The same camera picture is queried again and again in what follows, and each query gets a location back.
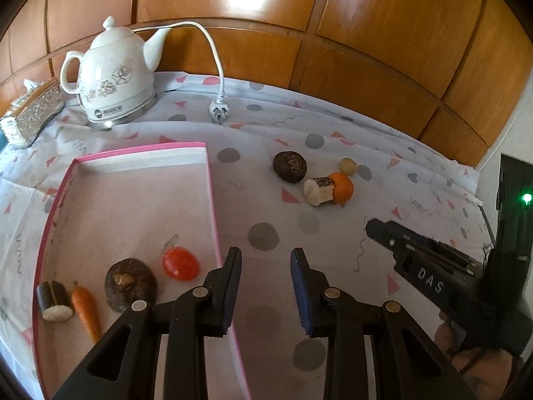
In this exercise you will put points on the silver kettle base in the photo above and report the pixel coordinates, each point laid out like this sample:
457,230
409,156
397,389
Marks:
108,123

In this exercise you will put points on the orange cap toy mushroom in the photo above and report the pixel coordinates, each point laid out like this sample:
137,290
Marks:
318,191

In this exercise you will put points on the black-skinned cut sugarcane piece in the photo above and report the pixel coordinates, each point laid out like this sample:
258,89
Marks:
54,302

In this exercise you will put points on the white tissue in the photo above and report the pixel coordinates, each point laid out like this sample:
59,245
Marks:
31,85

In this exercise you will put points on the dark brown taro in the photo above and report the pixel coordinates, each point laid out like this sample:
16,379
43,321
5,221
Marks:
130,284
290,166

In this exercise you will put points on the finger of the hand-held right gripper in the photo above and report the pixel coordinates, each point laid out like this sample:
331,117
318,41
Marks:
387,235
441,254

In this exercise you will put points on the small orange carrot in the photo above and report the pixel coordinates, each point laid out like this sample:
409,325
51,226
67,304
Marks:
85,312

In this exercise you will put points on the white floral electric kettle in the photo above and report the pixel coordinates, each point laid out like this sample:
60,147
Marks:
112,62

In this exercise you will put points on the pink shallow cardboard box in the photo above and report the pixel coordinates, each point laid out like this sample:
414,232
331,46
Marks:
125,216

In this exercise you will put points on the red tomato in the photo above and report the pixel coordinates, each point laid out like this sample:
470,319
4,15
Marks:
180,263

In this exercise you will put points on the white patterned tablecloth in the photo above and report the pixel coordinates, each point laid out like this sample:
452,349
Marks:
258,133

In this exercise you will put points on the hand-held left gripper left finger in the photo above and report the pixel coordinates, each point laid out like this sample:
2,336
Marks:
225,296

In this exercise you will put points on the small beige potato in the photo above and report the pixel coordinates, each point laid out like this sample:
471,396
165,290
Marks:
347,166

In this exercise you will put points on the silver embossed tissue box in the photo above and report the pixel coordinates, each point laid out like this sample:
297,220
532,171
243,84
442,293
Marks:
35,112

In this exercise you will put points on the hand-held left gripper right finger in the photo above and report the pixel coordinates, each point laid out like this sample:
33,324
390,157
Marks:
299,291

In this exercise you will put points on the person's right hand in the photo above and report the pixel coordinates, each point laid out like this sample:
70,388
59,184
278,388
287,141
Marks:
479,362

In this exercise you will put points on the orange tangerine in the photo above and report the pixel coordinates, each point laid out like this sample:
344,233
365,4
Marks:
343,188

